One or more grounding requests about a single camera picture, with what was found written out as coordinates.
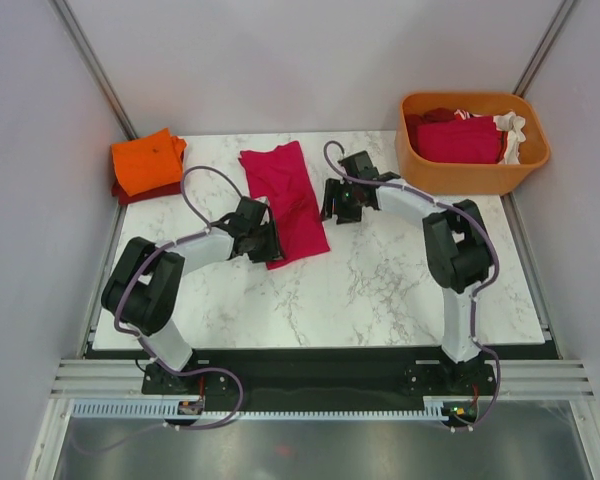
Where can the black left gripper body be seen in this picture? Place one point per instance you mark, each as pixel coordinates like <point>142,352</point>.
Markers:
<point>253,250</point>

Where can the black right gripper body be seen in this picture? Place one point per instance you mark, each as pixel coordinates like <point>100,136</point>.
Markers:
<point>355,210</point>

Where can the right aluminium corner post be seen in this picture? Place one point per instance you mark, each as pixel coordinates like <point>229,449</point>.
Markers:
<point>547,42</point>

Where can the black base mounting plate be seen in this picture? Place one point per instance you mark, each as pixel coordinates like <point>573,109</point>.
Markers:
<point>326,377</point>

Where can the left aluminium corner post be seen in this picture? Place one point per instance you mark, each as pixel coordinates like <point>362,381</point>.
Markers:
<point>89,57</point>

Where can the white t-shirt red print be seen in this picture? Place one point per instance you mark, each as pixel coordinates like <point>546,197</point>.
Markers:
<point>491,139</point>

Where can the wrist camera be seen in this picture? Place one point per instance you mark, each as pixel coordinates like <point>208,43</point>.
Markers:
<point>251,213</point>
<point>359,166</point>

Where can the orange plastic basket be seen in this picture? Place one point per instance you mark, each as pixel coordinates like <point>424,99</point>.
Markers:
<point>493,179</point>

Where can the aluminium corner post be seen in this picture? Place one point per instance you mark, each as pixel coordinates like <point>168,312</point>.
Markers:
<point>547,42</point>
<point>89,57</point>

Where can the folded orange t-shirt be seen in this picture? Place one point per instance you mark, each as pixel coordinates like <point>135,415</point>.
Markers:
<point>160,139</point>

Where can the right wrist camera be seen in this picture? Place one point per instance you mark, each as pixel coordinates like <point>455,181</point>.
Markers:
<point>359,166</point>

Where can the aluminium extrusion rail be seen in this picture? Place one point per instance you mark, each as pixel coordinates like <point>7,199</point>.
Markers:
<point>521,380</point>

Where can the crimson t-shirt in basket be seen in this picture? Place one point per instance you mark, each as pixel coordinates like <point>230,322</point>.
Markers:
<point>439,142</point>

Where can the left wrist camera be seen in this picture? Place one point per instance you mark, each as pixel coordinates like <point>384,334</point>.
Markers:
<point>251,213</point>

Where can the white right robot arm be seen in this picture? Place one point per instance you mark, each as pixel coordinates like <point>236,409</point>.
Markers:
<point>460,255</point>

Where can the dark red garment in basket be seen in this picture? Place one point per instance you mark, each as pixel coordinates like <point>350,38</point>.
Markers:
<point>438,115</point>

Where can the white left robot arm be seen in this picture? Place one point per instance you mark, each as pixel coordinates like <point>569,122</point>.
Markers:
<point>142,290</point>

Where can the white slotted cable duct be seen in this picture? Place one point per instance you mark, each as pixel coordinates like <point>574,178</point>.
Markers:
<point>176,409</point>

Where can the crimson pink t-shirt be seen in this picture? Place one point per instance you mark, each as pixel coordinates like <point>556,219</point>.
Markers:
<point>281,176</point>

